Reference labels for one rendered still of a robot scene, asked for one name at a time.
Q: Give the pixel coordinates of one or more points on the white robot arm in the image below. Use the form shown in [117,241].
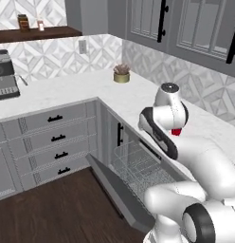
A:
[198,158]

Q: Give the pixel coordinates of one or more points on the grey base cupboard door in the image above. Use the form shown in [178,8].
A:
[112,139]
[4,171]

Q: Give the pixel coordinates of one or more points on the red cup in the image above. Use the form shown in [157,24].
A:
[176,131]

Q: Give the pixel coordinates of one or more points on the grey dishwasher door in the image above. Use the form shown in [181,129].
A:
[119,193]

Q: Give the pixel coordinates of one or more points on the grey glass-front cupboard door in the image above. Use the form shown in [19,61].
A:
[144,19]
[204,28]

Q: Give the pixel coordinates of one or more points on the potted succulent in yellow pot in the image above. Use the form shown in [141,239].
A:
[121,76]

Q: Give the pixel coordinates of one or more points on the grey drawer front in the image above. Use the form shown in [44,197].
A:
[40,140]
[43,158]
[37,121]
[46,175]

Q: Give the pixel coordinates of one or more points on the grey coffee machine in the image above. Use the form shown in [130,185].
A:
[5,80]

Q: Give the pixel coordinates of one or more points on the small pink white box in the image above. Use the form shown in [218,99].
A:
[40,25]

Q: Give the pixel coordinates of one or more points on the brown jar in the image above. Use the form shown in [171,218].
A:
[23,22]

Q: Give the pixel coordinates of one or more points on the grey wall outlet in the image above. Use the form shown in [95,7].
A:
[82,46]

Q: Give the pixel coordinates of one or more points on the plain grey wall cupboard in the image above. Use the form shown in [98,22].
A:
[87,15]

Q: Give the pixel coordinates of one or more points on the dark wooden wall shelf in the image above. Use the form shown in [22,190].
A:
[37,33]

